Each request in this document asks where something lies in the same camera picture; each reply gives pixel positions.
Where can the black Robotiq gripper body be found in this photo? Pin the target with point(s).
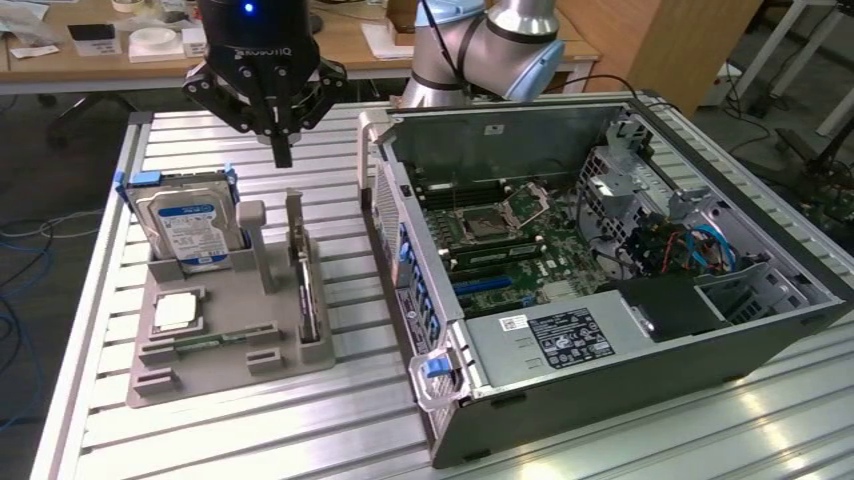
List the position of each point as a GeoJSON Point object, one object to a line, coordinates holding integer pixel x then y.
{"type": "Point", "coordinates": [257, 45]}

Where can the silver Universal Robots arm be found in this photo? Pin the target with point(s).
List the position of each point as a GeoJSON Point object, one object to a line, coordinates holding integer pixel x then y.
{"type": "Point", "coordinates": [461, 45]}

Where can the small plain white box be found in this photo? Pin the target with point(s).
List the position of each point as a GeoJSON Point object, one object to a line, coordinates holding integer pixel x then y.
{"type": "Point", "coordinates": [194, 45]}

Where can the white paper stack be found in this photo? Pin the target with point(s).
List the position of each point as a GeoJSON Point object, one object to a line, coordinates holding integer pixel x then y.
{"type": "Point", "coordinates": [388, 42]}

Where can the white box with round tape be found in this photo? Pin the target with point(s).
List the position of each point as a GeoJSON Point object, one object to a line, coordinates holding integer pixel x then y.
{"type": "Point", "coordinates": [157, 45]}

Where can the white tape roll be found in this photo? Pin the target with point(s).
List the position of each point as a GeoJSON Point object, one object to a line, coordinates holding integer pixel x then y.
{"type": "Point", "coordinates": [127, 5]}

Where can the white box with black lid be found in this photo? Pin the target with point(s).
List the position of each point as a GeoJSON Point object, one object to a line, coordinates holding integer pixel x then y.
{"type": "Point", "coordinates": [97, 40]}

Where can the wooden desk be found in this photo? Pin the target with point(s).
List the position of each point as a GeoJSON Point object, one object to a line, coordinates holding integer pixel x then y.
{"type": "Point", "coordinates": [81, 67]}

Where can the hard disk with blue carrier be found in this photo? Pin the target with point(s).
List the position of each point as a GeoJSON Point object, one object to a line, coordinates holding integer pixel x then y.
{"type": "Point", "coordinates": [190, 225]}

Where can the white paper tag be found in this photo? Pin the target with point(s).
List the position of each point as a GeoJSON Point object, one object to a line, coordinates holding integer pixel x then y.
{"type": "Point", "coordinates": [34, 51]}

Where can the CPU socket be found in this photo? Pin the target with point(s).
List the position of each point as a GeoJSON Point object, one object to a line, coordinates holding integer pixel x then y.
{"type": "Point", "coordinates": [481, 225]}

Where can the metal socket cover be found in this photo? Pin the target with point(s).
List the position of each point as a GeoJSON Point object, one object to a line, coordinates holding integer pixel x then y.
{"type": "Point", "coordinates": [530, 202]}

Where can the RAM stick with white label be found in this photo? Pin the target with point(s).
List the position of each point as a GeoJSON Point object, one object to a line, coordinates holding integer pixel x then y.
{"type": "Point", "coordinates": [497, 254]}

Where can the grey plastic parts rack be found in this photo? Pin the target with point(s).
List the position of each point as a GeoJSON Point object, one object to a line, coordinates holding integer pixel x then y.
{"type": "Point", "coordinates": [254, 310]}

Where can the silver CPU chip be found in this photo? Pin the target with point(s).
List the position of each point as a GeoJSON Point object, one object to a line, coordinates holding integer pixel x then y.
{"type": "Point", "coordinates": [175, 310]}

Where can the green motherboard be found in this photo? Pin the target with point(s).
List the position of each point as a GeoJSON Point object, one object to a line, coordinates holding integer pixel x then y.
{"type": "Point", "coordinates": [568, 250]}

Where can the green RAM stick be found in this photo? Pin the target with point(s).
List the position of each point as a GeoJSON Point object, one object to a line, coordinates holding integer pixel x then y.
{"type": "Point", "coordinates": [208, 341]}

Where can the wooden cabinet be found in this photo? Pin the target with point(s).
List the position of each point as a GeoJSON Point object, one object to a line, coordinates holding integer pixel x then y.
{"type": "Point", "coordinates": [688, 45]}

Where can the blue case latch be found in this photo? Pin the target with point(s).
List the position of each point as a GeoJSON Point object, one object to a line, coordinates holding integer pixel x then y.
{"type": "Point", "coordinates": [437, 369]}

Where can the grey power supply unit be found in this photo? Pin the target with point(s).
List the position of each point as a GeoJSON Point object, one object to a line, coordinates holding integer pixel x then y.
{"type": "Point", "coordinates": [528, 345]}

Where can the open black PC case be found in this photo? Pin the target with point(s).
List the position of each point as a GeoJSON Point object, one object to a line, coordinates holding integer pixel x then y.
{"type": "Point", "coordinates": [601, 350]}

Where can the metal disk bay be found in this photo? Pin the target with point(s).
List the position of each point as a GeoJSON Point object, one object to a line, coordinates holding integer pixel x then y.
{"type": "Point", "coordinates": [748, 290]}

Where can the white metal table frame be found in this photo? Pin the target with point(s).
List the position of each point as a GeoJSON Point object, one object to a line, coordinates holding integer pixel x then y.
{"type": "Point", "coordinates": [788, 45]}

